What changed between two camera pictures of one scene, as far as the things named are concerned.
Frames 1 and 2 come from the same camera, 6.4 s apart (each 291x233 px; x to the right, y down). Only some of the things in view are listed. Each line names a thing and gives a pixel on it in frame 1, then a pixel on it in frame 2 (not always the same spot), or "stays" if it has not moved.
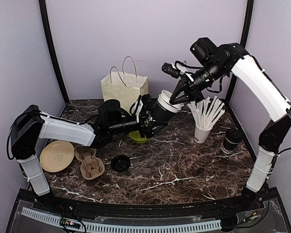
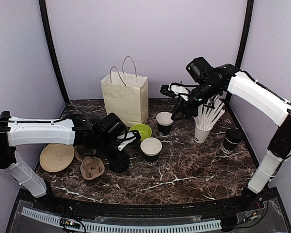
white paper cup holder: x=201 y=135 stays
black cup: x=162 y=111 to x=164 y=123
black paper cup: x=165 y=96 to x=151 y=147
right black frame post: x=245 y=33 stays
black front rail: x=239 y=207 stays
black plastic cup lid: x=120 y=163 stays
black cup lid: x=234 y=136 stays
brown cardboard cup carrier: x=91 y=166 stays
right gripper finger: x=184 y=97 to x=176 y=115
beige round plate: x=56 y=156 stays
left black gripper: x=148 y=132 to x=123 y=155
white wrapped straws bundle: x=206 y=113 stays
